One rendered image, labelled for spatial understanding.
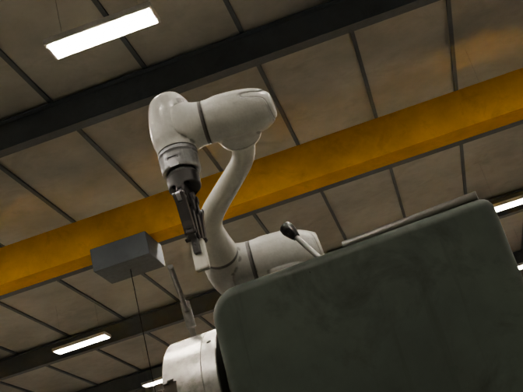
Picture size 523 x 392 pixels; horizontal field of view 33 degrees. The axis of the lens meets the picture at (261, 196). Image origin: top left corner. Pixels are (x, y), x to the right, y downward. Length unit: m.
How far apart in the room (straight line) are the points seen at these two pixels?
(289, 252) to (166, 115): 0.59
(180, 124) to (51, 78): 10.42
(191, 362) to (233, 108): 0.57
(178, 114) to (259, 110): 0.18
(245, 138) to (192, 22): 9.88
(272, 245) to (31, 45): 9.52
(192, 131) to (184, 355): 0.50
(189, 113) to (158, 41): 10.07
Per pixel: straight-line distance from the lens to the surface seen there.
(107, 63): 12.30
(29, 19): 11.34
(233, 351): 1.77
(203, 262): 1.91
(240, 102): 2.02
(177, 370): 1.89
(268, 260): 2.41
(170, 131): 2.02
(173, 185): 1.97
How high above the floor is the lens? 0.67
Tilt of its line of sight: 24 degrees up
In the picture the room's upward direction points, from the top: 16 degrees counter-clockwise
